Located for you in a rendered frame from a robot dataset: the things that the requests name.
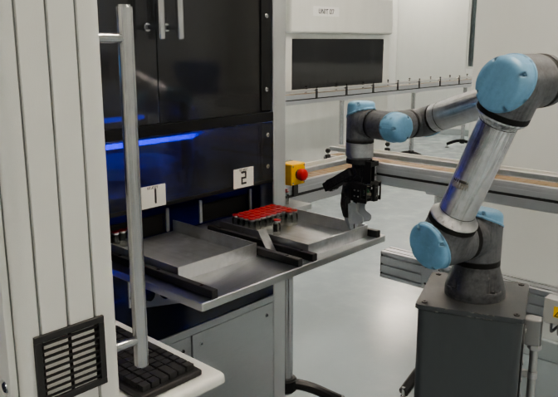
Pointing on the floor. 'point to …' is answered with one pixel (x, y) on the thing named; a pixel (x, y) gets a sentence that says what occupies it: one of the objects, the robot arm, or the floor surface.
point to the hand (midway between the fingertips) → (350, 227)
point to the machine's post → (275, 195)
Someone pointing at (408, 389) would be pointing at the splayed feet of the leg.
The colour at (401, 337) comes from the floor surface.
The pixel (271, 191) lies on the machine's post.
